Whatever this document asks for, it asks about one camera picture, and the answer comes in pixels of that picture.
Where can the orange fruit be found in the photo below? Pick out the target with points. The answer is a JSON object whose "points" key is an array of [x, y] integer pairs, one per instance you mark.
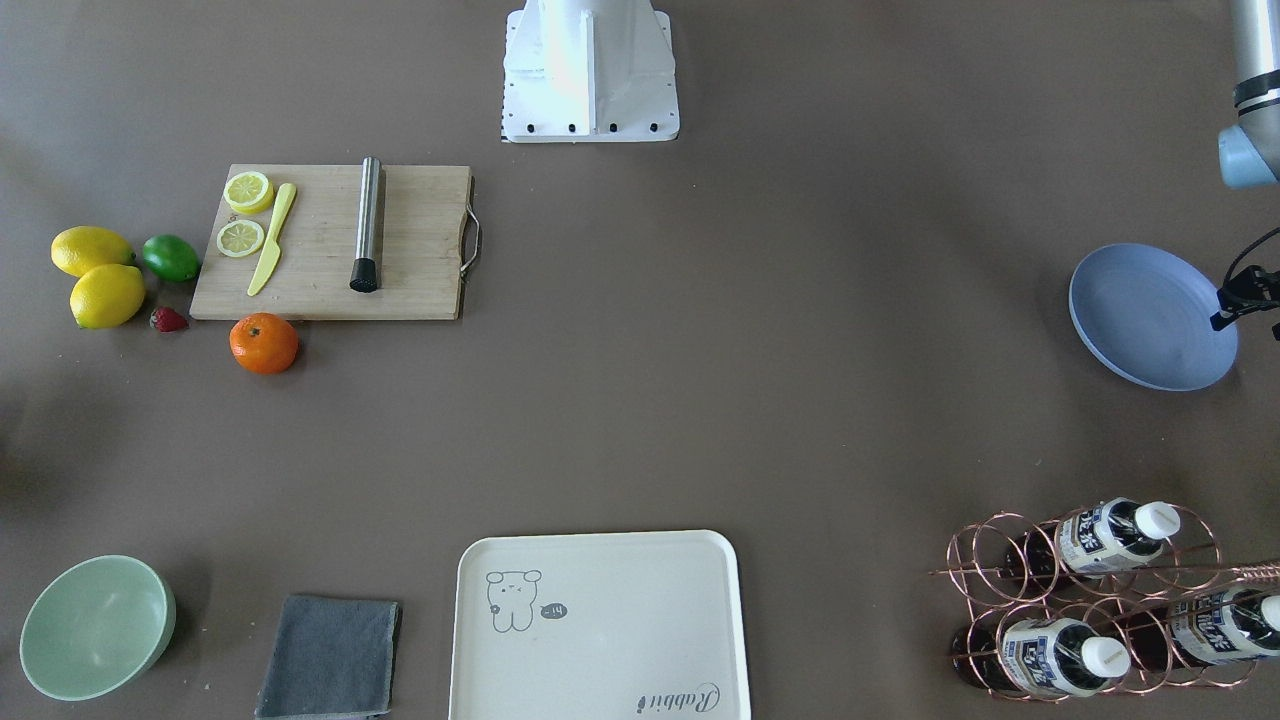
{"points": [[264, 343]]}

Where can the blue plate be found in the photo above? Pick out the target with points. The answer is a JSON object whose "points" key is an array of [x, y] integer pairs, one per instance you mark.
{"points": [[1145, 314]]}

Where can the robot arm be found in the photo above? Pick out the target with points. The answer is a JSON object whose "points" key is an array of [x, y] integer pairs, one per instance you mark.
{"points": [[1249, 150]]}

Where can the wooden cutting board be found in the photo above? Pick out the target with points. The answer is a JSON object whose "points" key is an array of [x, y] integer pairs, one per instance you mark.
{"points": [[420, 250]]}

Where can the cream rabbit tray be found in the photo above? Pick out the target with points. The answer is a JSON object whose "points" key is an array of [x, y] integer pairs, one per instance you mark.
{"points": [[637, 625]]}

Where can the steel muddler black tip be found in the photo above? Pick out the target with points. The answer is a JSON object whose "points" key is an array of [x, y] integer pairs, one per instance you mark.
{"points": [[365, 276]]}

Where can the yellow plastic knife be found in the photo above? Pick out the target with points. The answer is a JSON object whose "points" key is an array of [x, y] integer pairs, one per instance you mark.
{"points": [[271, 252]]}

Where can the upper lemon slice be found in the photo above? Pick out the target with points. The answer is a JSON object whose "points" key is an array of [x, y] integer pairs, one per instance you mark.
{"points": [[240, 238]]}

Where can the lemon slice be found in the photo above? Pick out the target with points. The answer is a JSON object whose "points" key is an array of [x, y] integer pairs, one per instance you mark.
{"points": [[240, 238], [249, 193]]}

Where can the lower lemon slice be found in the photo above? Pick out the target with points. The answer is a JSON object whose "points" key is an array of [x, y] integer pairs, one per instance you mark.
{"points": [[249, 193]]}

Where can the grey folded cloth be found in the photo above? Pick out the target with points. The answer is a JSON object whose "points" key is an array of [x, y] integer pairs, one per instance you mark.
{"points": [[331, 659]]}

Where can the red strawberry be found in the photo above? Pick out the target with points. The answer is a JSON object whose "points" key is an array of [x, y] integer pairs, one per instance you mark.
{"points": [[166, 319]]}

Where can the green lime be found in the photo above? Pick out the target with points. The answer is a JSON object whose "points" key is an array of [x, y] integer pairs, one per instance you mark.
{"points": [[171, 258]]}

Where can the front tea bottle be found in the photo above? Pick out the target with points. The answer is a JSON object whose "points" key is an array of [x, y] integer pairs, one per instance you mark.
{"points": [[1039, 659]]}

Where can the round yellow lemon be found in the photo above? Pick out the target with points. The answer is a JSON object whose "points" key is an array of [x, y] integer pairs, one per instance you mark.
{"points": [[107, 296]]}

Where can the oval yellow lemon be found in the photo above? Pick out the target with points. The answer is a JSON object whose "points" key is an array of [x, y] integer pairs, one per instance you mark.
{"points": [[78, 250]]}

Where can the green bowl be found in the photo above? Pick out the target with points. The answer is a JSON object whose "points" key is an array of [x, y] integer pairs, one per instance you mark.
{"points": [[96, 627]]}

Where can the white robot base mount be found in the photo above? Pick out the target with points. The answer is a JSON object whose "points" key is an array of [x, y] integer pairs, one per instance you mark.
{"points": [[589, 72]]}

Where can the copper wire bottle rack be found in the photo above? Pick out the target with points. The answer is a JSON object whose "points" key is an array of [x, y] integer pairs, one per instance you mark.
{"points": [[988, 563]]}

